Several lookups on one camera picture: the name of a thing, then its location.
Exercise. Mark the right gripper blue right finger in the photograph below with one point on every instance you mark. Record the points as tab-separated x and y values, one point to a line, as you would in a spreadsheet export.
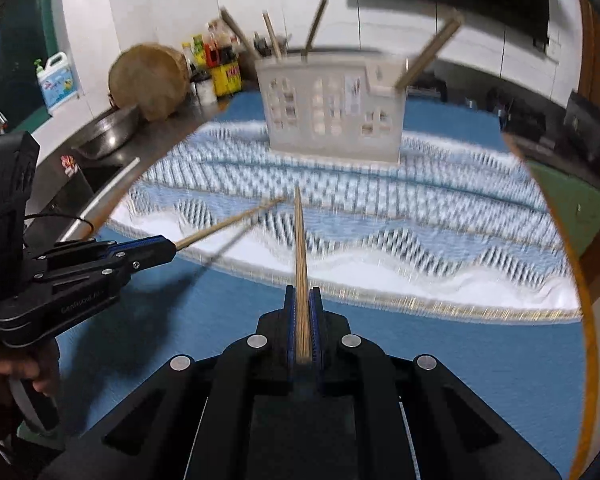
338	354

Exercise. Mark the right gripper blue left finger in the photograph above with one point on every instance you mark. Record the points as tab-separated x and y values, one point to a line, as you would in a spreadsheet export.
264	361

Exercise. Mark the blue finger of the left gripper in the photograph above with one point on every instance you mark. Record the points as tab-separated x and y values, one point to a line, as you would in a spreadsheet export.
82	257
47	308

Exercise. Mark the wooden chopstick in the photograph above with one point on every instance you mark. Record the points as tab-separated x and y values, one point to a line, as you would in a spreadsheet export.
272	34
415	66
234	27
302	332
202	234
316	22

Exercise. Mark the person's left hand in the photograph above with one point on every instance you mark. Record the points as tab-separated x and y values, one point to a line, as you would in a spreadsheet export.
40	367

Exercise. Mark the white detergent jug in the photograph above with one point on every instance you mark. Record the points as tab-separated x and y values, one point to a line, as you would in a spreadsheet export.
56	81

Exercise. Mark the stainless steel colander bowl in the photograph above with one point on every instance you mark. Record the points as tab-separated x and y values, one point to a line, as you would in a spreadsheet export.
106	133

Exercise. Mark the blue patterned table cloth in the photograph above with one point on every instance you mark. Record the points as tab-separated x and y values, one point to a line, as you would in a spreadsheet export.
452	251

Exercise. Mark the round wooden cutting board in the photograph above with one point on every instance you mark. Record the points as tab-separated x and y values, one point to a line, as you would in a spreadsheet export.
153	77

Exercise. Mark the small white spice jar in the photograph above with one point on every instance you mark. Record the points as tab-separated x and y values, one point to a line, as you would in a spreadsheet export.
205	89

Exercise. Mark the yellow green condiment bottle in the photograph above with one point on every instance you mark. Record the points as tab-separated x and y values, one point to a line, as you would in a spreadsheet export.
200	57

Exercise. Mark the white plastic utensil holder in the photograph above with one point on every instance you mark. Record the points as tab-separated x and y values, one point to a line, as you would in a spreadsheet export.
334	105

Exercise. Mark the green drawer cabinet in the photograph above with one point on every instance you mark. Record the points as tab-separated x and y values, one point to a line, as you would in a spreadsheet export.
575	202

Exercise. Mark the black appliance on counter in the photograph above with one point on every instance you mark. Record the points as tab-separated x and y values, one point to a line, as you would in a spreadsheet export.
582	122

